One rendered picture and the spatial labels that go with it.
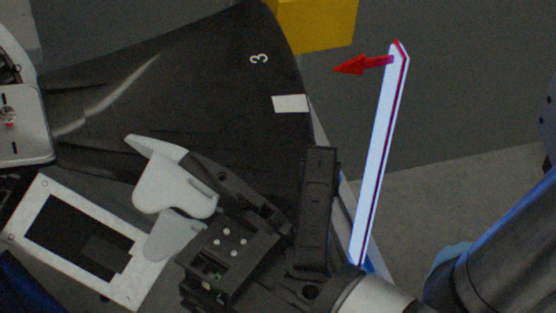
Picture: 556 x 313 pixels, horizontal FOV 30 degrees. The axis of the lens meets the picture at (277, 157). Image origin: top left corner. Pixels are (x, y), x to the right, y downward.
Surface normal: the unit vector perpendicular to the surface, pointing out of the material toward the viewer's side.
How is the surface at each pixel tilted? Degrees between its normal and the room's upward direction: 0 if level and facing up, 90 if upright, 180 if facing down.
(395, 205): 0
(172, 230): 16
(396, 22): 90
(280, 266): 6
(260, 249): 6
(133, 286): 50
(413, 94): 90
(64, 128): 8
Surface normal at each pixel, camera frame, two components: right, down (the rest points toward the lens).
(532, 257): -0.65, 0.45
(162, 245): -0.22, -0.62
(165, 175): 0.19, -0.46
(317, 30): 0.31, 0.74
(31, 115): 0.18, -0.67
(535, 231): -0.85, 0.18
